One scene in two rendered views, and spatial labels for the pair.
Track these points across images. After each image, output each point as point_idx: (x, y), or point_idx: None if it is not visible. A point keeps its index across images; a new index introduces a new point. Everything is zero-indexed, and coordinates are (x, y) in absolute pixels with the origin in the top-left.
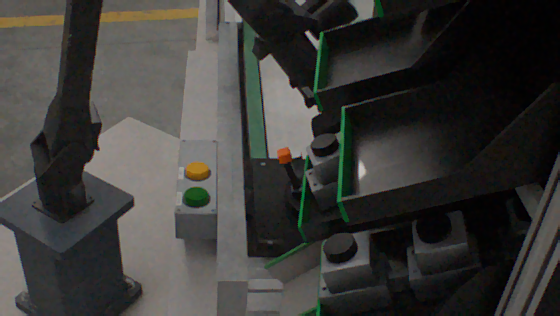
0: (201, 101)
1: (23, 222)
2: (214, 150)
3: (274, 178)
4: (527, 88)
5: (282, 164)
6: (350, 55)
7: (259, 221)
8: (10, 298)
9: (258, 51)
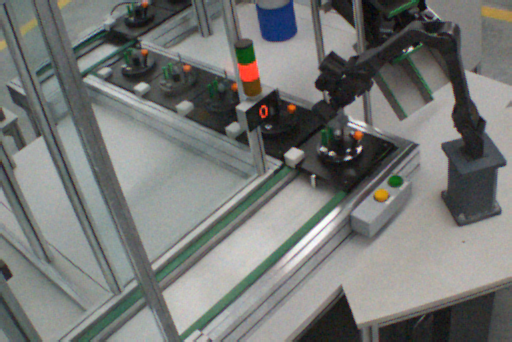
0: (292, 312)
1: (494, 149)
2: (358, 206)
3: (349, 172)
4: None
5: (336, 177)
6: (389, 8)
7: (380, 155)
8: (502, 218)
9: (372, 81)
